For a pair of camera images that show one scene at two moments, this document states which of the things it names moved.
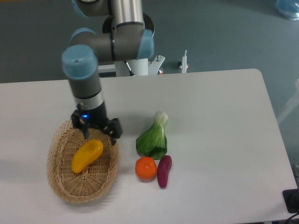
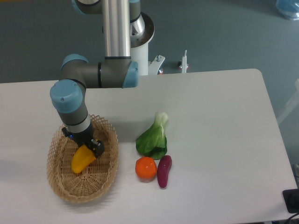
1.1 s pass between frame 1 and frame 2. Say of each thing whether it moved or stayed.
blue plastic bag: stayed
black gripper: moved
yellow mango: stayed
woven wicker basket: stayed
